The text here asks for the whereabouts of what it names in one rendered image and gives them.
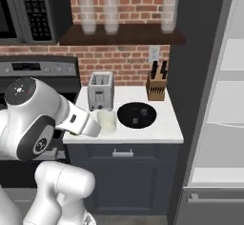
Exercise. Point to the black ice bowl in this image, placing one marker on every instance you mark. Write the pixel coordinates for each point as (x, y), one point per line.
(136, 116)

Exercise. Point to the dark wooden wall shelf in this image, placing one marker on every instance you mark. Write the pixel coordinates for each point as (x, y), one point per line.
(127, 35)

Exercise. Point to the clear drinking glass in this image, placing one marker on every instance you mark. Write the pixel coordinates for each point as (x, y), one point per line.
(88, 16)
(169, 14)
(111, 15)

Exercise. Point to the dark blue drawer front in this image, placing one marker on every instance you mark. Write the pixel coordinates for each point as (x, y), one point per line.
(146, 152)

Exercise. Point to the stainless steel fridge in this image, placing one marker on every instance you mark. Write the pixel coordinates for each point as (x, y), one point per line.
(219, 108)

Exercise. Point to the ice cube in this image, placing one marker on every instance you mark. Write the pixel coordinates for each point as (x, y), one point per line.
(135, 120)
(144, 111)

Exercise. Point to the black and steel stove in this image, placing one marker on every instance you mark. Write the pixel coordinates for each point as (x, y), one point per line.
(47, 68)

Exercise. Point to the white wall outlet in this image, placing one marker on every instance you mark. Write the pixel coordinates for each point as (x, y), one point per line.
(154, 54)

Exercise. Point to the dark blue cupboard door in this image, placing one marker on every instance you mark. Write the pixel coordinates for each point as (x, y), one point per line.
(127, 187)

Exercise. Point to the wooden knife block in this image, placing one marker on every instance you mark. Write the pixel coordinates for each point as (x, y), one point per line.
(155, 89)

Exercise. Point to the grey microwave oven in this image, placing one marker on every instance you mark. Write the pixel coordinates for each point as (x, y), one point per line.
(28, 9)

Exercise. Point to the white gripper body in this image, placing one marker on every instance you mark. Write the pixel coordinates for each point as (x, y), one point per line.
(92, 127)

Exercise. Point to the silver toaster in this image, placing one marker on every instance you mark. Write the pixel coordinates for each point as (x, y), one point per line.
(100, 92)

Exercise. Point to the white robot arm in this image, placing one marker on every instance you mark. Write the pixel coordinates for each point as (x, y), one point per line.
(38, 117)

